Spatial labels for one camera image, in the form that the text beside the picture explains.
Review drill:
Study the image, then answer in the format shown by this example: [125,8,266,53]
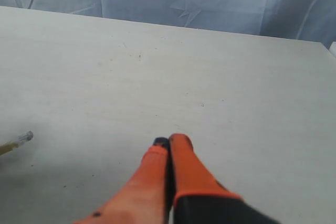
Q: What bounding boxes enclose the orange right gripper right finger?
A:
[169,134,277,223]

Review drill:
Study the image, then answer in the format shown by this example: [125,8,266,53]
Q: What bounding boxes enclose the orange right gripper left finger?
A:
[76,137,170,223]

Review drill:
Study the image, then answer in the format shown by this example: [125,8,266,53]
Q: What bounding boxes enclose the yellow ethernet cable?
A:
[0,130,34,156]

